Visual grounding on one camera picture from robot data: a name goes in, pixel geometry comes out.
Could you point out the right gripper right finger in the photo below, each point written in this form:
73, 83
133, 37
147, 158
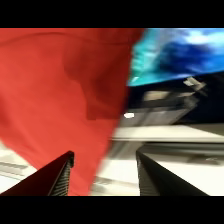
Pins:
160, 180

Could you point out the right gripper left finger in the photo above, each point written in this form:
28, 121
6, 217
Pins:
50, 180

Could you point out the red garment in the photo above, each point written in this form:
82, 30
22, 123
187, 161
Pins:
50, 93

